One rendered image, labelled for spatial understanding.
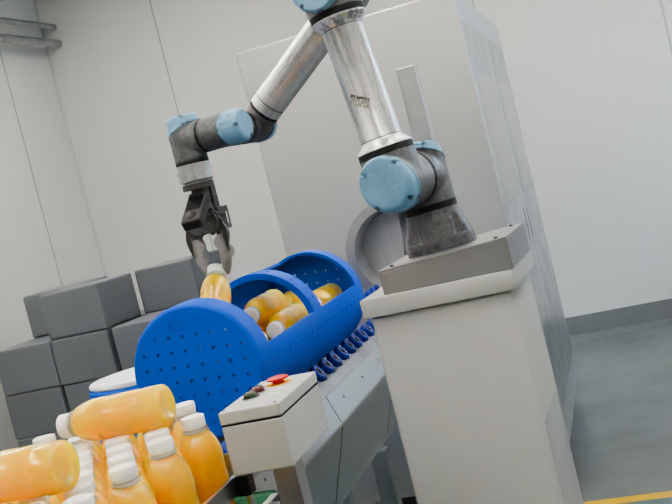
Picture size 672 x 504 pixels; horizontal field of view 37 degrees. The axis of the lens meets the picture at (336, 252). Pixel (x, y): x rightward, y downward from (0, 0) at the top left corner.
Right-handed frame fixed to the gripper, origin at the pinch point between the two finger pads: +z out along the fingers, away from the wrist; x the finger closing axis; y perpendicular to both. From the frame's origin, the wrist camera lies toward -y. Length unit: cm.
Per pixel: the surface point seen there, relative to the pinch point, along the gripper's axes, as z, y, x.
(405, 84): -37, 108, -32
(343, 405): 40.6, 25.0, -13.1
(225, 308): 6.6, -20.2, -8.5
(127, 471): 19, -88, -18
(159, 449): 19, -77, -17
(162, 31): -153, 494, 204
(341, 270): 11, 64, -10
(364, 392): 42, 43, -14
